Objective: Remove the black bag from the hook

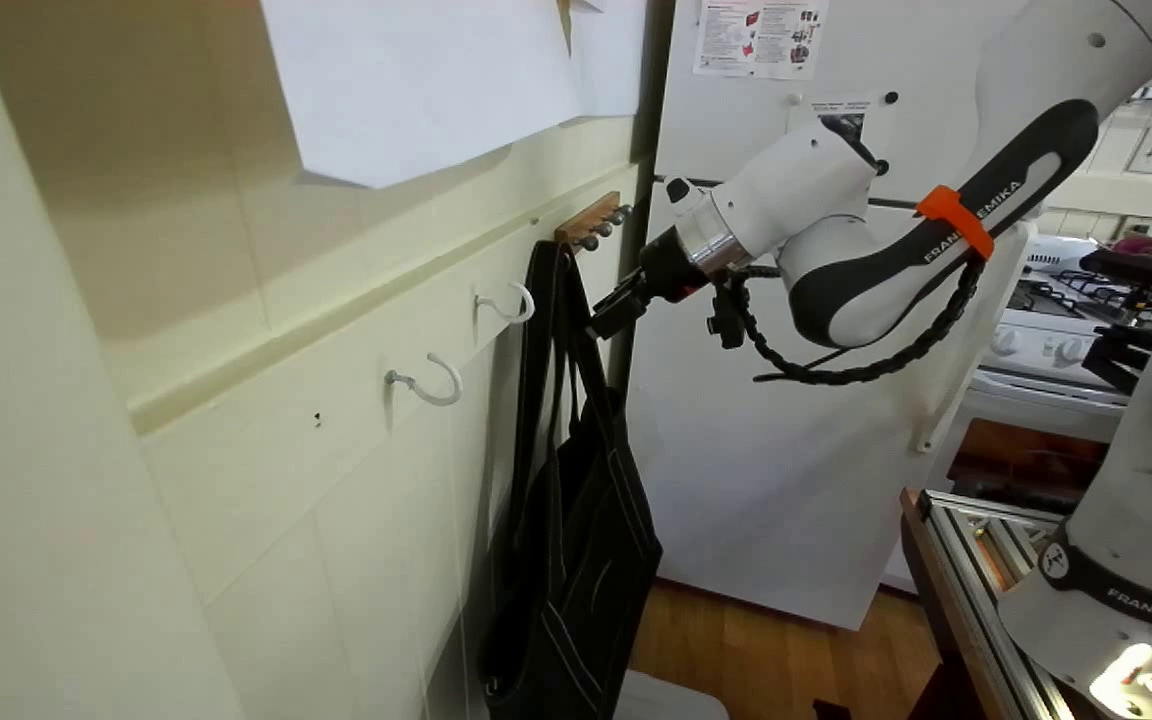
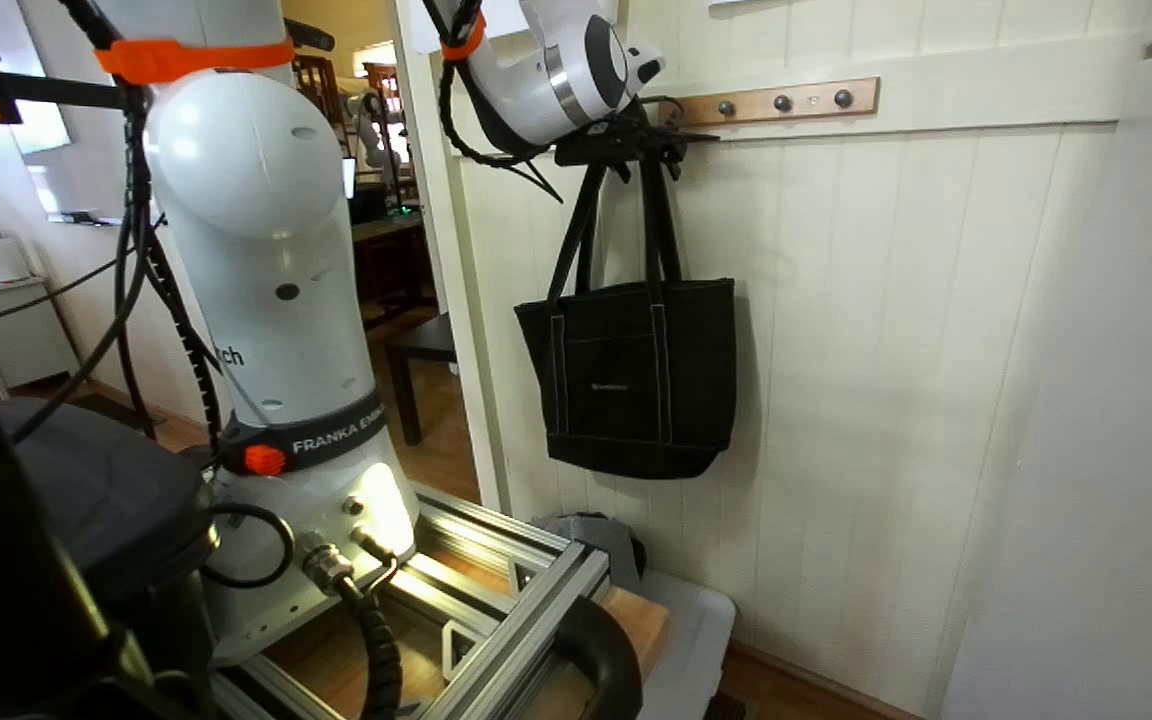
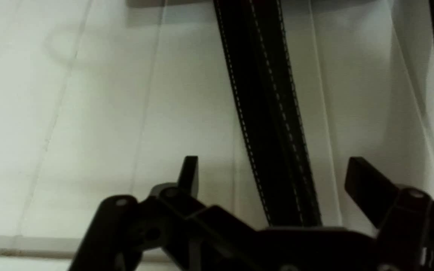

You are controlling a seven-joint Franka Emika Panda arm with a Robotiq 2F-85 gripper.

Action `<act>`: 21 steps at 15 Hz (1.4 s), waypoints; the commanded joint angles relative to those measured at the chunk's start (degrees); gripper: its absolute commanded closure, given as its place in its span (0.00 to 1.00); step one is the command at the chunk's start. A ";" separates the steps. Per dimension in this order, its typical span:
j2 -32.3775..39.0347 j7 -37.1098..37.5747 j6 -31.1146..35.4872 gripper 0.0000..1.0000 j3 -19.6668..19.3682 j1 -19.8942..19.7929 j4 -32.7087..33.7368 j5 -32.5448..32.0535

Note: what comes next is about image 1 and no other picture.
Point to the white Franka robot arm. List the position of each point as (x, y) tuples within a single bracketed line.
[(801, 186)]

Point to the narrow white paper sheet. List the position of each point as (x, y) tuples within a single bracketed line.
[(611, 62)]

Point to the flyer with red print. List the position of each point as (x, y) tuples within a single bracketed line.
[(748, 33)]

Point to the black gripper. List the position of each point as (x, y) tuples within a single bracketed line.
[(673, 264)]

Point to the small photo card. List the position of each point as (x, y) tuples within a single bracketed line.
[(841, 117)]

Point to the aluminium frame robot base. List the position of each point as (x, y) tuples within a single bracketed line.
[(970, 561)]

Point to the black tote bag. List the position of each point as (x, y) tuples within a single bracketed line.
[(588, 561)]

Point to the white kitchen stove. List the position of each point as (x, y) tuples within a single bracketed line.
[(1041, 343)]

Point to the wooden hook rack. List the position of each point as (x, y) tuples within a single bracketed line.
[(588, 220)]

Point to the white plastic bin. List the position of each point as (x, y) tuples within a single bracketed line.
[(669, 698)]

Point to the white wall hook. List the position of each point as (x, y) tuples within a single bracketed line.
[(519, 312), (439, 397)]

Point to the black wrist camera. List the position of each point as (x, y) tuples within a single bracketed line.
[(728, 312)]

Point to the white refrigerator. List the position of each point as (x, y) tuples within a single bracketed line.
[(762, 464)]

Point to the large white paper sheet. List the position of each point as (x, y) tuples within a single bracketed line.
[(430, 82)]

